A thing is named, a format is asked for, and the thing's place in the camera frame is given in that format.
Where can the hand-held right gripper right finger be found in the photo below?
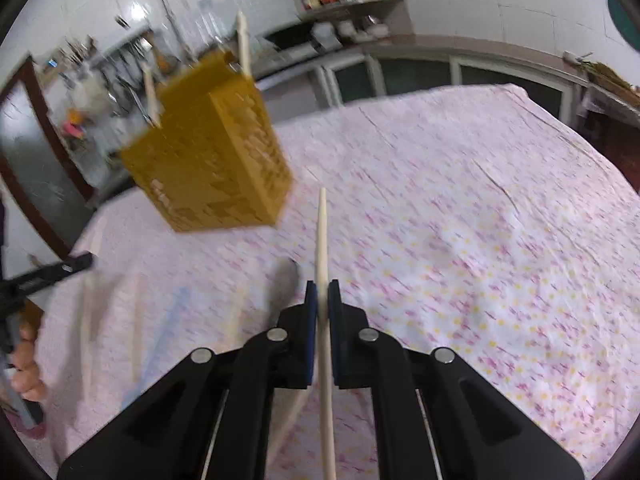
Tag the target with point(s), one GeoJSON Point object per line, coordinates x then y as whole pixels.
{"type": "Point", "coordinates": [334, 330]}

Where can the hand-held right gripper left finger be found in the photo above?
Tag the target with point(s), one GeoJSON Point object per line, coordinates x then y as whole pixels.
{"type": "Point", "coordinates": [311, 320]}

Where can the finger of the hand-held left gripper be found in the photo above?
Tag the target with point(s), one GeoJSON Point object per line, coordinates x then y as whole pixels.
{"type": "Point", "coordinates": [77, 262]}

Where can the metal spoon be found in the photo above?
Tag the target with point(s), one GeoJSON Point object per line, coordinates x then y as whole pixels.
{"type": "Point", "coordinates": [285, 280]}

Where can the wooden chopstick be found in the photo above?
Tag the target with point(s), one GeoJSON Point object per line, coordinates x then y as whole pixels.
{"type": "Point", "coordinates": [243, 45]}
{"type": "Point", "coordinates": [151, 97]}
{"type": "Point", "coordinates": [90, 320]}
{"type": "Point", "coordinates": [322, 240]}

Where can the yellow perforated utensil holder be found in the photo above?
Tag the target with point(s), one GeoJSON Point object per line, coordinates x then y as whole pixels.
{"type": "Point", "coordinates": [210, 160]}

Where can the person's left hand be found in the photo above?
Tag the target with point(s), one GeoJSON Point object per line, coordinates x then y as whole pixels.
{"type": "Point", "coordinates": [27, 367]}

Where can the floral tablecloth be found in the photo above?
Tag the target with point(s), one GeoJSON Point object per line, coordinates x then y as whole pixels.
{"type": "Point", "coordinates": [450, 210]}

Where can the kitchen dish rack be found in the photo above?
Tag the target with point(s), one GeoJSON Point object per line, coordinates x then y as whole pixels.
{"type": "Point", "coordinates": [90, 90]}

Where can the kitchen counter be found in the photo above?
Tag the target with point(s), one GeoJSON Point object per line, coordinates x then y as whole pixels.
{"type": "Point", "coordinates": [425, 45]}

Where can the cluttered side table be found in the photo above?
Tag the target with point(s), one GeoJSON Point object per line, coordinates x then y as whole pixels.
{"type": "Point", "coordinates": [610, 95]}

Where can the green round wall plate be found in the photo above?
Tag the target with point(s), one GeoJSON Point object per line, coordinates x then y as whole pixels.
{"type": "Point", "coordinates": [625, 20]}

